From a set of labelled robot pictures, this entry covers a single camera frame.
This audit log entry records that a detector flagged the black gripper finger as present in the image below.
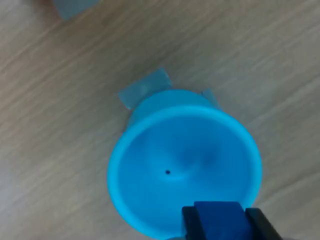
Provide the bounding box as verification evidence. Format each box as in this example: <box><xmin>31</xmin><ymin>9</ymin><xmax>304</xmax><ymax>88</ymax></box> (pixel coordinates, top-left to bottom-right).
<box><xmin>244</xmin><ymin>207</ymin><xmax>285</xmax><ymax>240</ymax></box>
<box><xmin>181</xmin><ymin>205</ymin><xmax>208</xmax><ymax>240</ymax></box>

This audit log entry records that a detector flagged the blue cube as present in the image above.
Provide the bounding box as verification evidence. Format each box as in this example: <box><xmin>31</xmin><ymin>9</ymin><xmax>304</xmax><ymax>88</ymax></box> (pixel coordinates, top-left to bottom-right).
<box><xmin>193</xmin><ymin>200</ymin><xmax>257</xmax><ymax>240</ymax></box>

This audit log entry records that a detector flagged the blue plastic cup bin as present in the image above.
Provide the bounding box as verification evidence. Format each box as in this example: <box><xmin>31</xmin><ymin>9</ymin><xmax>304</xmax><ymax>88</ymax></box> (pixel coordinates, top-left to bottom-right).
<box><xmin>106</xmin><ymin>88</ymin><xmax>263</xmax><ymax>240</ymax></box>

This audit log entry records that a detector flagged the blue tape cross marker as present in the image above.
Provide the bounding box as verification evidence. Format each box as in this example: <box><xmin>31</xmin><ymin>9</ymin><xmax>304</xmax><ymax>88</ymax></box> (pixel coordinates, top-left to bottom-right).
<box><xmin>117</xmin><ymin>66</ymin><xmax>222</xmax><ymax>111</ymax></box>

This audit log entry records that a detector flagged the grey tape patch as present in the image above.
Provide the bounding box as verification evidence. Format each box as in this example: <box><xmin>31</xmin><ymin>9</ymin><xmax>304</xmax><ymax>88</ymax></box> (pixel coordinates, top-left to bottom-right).
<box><xmin>51</xmin><ymin>0</ymin><xmax>99</xmax><ymax>21</ymax></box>

